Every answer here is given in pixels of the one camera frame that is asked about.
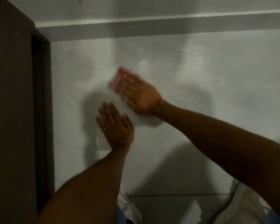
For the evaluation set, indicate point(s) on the person's left hand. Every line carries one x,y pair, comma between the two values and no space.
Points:
116,131

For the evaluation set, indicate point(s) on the person's right hand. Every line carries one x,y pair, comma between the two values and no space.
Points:
142,96

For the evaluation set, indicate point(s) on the person's left middle finger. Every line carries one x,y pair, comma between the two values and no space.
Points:
106,109

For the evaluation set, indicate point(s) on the person's right fingers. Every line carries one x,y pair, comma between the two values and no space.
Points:
128,87

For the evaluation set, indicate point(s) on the person's left little finger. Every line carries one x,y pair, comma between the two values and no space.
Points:
99,122

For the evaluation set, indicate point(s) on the person's left thumb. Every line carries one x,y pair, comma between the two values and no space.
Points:
127,121

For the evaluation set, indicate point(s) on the red white checkered cloth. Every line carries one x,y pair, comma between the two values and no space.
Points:
116,80

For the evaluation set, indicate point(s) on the person's right forearm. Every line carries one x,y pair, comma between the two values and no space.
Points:
224,146

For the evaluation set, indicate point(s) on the person's left forearm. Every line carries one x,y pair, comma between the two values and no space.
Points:
88,186

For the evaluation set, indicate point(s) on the dark brown door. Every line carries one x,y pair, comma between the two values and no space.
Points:
11,114

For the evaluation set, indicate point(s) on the white patterned garment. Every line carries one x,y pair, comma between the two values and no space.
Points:
243,207

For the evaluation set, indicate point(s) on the dark brown door frame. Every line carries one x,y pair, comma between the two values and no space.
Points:
45,114

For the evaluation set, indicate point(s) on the grey wall skirting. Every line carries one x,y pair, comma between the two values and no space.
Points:
154,25

